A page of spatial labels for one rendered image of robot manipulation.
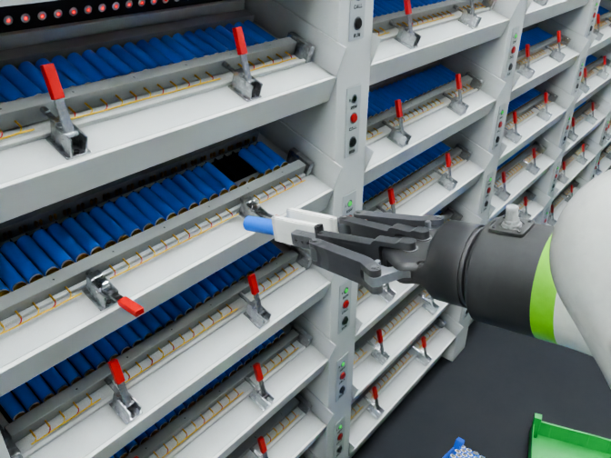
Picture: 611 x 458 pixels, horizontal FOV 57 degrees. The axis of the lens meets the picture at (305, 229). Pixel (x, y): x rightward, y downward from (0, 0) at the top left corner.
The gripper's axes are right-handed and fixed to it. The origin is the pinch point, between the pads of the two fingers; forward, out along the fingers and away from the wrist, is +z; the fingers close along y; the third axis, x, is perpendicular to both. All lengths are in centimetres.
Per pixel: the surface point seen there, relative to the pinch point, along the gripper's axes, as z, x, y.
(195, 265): 20.7, 9.0, 1.1
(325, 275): 25.0, 27.6, -30.2
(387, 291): 28, 45, -55
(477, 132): 26, 19, -101
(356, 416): 38, 84, -50
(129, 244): 24.8, 3.8, 7.4
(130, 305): 15.9, 6.7, 14.2
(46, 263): 27.7, 2.4, 17.1
